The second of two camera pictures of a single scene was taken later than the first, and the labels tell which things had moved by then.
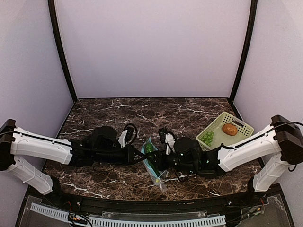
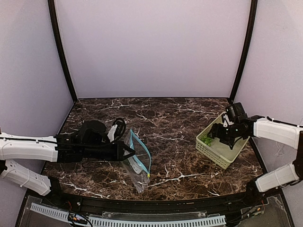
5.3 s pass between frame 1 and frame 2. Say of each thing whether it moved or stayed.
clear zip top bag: moved
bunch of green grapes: stayed
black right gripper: moved
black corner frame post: stayed
